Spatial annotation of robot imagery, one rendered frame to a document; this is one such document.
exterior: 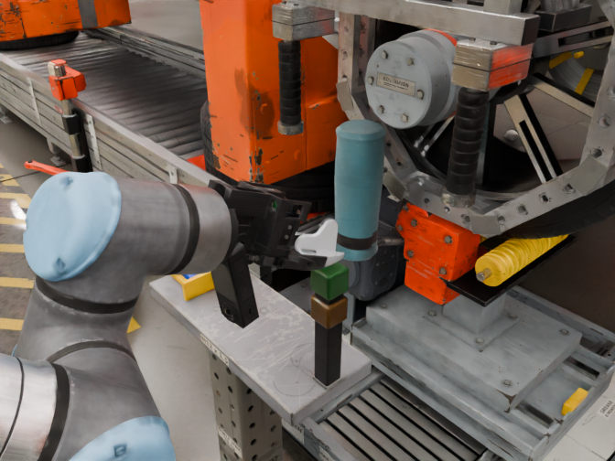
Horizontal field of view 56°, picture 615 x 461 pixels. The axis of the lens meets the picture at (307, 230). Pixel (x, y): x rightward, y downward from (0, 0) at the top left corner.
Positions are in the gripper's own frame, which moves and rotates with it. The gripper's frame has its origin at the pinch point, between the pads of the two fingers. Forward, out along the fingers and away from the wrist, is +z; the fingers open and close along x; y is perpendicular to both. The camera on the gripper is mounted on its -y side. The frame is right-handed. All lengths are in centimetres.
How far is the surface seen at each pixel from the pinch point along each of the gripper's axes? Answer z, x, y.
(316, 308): 3.6, -0.3, -8.6
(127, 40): 140, 284, 25
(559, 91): 35.9, -10.1, 31.6
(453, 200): 8.5, -11.9, 11.6
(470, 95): 3.2, -11.9, 24.1
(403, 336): 59, 11, -26
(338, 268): 3.0, -2.1, -1.8
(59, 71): 45, 167, 4
